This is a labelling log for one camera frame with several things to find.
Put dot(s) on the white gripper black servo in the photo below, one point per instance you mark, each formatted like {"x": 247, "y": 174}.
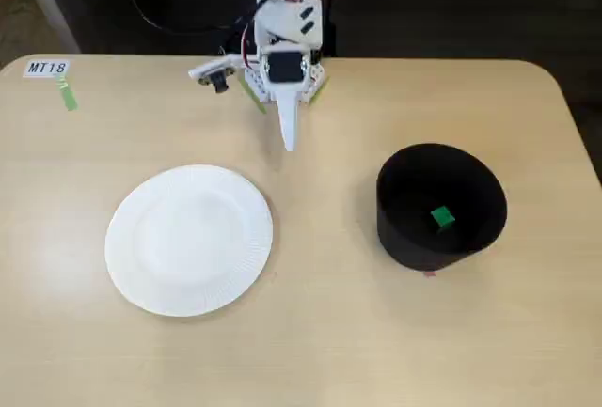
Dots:
{"x": 283, "y": 69}

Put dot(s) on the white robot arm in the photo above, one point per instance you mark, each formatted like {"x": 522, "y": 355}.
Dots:
{"x": 287, "y": 17}

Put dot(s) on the black cylindrical pot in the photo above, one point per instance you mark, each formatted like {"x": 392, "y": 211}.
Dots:
{"x": 409, "y": 238}

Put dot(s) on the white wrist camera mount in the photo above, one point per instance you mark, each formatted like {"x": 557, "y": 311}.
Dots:
{"x": 209, "y": 71}

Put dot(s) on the white paper plate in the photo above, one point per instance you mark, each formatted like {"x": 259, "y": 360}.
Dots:
{"x": 188, "y": 240}

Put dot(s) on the white metal frame leg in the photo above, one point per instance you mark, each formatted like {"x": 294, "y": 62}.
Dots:
{"x": 47, "y": 3}

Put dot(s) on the pink tape piece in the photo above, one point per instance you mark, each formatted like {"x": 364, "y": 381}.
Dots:
{"x": 430, "y": 274}

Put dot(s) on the green cube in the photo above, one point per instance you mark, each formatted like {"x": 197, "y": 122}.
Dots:
{"x": 442, "y": 216}

